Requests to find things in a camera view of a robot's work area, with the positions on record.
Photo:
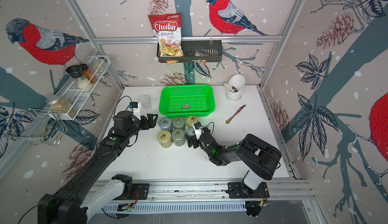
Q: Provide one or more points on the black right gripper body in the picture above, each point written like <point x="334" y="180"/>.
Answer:
<point x="195" y="144"/>

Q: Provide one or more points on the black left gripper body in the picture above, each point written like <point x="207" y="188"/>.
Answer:
<point x="144" y="124"/>

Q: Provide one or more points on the blue-grey tea canister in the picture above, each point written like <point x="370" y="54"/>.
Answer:
<point x="165" y="124"/>

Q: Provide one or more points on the beige tea canister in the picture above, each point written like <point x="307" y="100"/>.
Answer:
<point x="164" y="139"/>

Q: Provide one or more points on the yellow-green tea canister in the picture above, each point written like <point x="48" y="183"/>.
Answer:
<point x="191" y="120"/>

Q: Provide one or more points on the grey-green canister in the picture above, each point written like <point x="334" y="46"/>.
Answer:
<point x="178" y="137"/>

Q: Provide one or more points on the sage green tea canister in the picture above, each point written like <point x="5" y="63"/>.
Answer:
<point x="179" y="123"/>

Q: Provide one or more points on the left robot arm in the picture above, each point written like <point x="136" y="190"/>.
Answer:
<point x="71" y="204"/>

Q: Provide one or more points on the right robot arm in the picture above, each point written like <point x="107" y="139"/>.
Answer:
<point x="261" y="158"/>

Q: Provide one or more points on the green plastic basket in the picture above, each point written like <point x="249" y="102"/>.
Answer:
<point x="199" y="97"/>

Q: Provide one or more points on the clear drinking glass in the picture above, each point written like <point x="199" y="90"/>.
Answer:
<point x="146" y="102"/>

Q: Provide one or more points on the white utensil holder cup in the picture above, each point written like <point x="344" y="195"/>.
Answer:
<point x="238" y="82"/>

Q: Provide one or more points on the pale spice jar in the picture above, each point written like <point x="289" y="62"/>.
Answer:
<point x="99" y="65"/>

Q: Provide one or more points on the orange spice bottle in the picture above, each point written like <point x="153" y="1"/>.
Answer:
<point x="88" y="73"/>

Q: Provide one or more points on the small snack packet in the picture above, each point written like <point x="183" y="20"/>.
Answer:
<point x="200" y="54"/>

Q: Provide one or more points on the black lid spice jar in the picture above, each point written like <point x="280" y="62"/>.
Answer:
<point x="81" y="82"/>

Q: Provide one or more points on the silver lid grain jar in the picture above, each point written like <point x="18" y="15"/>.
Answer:
<point x="58" y="104"/>

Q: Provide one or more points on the red cassava chips bag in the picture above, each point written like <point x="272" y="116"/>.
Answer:
<point x="167" y="30"/>

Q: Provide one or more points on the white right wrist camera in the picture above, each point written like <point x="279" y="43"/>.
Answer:
<point x="198" y="129"/>

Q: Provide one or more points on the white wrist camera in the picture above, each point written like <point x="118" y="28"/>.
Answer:
<point x="134" y="107"/>
<point x="198" y="129"/>

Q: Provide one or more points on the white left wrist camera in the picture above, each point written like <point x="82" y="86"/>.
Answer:
<point x="134" y="107"/>

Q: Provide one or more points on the white utensil handle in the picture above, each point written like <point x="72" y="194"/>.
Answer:
<point x="231" y="89"/>

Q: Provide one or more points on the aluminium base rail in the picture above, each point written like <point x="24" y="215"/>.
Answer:
<point x="204" y="196"/>

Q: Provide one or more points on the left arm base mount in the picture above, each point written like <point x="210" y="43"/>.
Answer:
<point x="135" y="192"/>

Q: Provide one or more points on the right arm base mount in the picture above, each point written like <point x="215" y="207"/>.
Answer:
<point x="258" y="192"/>

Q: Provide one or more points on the white wire spice rack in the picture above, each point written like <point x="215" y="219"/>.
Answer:
<point x="77" y="98"/>

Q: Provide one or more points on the black wall basket shelf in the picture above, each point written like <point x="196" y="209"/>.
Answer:
<point x="213" y="48"/>

